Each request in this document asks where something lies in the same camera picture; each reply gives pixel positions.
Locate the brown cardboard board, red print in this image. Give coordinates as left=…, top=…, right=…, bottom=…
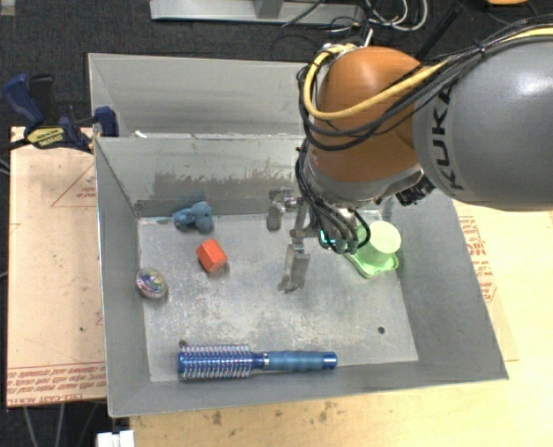
left=5, top=125, right=521, bottom=410

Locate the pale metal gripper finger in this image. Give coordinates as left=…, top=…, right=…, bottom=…
left=276, top=242, right=313, bottom=296
left=265, top=186, right=302, bottom=233

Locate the red-orange block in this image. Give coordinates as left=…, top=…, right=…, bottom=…
left=195, top=237, right=230, bottom=276

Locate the blue hairbrush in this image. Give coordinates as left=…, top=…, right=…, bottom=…
left=177, top=343, right=339, bottom=383

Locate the iridescent shiny ball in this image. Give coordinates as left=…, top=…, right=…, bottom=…
left=134, top=266, right=169, bottom=300

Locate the blue toy animal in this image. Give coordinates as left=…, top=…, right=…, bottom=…
left=171, top=199, right=215, bottom=235

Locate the grey metal bin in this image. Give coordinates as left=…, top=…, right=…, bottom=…
left=88, top=52, right=510, bottom=419

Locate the pale green cup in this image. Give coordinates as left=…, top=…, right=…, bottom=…
left=343, top=220, right=403, bottom=279

